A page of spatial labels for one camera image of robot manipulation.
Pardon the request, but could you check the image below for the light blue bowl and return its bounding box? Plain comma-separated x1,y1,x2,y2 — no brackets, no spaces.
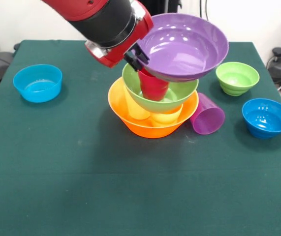
12,64,63,103

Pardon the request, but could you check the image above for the red cup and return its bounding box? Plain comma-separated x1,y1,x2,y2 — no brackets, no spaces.
137,68,170,102

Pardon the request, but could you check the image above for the small green bowl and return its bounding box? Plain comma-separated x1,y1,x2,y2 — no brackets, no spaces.
215,61,260,97

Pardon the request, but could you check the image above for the dark blue bowl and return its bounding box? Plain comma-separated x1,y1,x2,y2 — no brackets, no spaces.
241,98,281,140

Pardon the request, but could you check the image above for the dark green table cloth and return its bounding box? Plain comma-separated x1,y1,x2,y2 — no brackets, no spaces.
0,39,281,236

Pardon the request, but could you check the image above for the large purple bowl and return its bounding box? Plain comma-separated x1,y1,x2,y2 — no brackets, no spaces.
135,13,229,83

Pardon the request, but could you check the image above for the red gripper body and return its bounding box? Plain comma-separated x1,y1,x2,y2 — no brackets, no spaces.
87,0,155,69

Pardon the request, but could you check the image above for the purple cup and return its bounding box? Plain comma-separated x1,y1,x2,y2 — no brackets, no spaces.
189,92,226,135

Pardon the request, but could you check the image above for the black hanging cable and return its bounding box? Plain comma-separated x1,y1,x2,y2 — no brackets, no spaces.
198,0,211,22

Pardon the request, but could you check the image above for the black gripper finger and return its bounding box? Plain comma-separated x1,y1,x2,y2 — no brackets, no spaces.
123,53,144,72
130,44,151,65

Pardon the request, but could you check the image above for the translucent yellow-green cup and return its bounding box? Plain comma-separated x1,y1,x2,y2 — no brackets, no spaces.
125,87,152,121

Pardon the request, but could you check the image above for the large orange bowl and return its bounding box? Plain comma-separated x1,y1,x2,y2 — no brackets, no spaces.
107,77,199,139

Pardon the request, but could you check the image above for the large green bowl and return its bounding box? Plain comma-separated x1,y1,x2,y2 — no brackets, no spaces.
122,63,200,114

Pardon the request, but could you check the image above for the yellow cup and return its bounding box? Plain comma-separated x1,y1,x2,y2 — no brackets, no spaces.
151,104,183,127

